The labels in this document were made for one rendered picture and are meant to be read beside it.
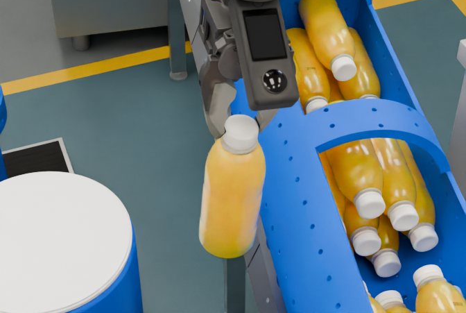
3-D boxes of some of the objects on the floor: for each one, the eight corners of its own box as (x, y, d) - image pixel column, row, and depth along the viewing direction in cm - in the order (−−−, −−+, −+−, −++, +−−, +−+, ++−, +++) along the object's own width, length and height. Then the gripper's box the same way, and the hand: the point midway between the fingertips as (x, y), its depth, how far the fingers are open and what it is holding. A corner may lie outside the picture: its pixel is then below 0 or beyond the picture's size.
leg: (186, 69, 335) (178, -96, 291) (188, 80, 331) (182, -86, 287) (168, 71, 334) (158, -95, 290) (170, 82, 330) (161, -83, 286)
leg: (243, 309, 267) (245, 139, 222) (247, 327, 263) (250, 158, 218) (221, 311, 266) (219, 143, 222) (225, 330, 262) (224, 162, 218)
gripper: (295, -67, 102) (270, 89, 117) (184, -58, 99) (173, 101, 114) (323, -15, 96) (292, 141, 111) (206, -4, 93) (191, 156, 108)
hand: (240, 130), depth 109 cm, fingers closed on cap, 4 cm apart
